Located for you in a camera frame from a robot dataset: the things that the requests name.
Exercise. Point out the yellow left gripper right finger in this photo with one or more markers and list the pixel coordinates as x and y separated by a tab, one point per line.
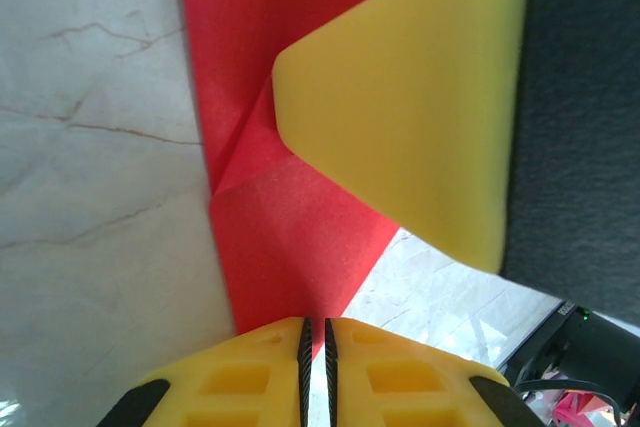
410	387

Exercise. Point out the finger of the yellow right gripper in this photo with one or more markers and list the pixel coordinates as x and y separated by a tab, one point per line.
400	112

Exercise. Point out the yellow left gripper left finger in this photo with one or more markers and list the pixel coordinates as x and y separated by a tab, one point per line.
235	387

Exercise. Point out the red paper sheet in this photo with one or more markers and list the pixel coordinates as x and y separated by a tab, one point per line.
260	247

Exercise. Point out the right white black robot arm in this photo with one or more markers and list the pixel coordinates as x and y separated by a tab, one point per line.
590	347

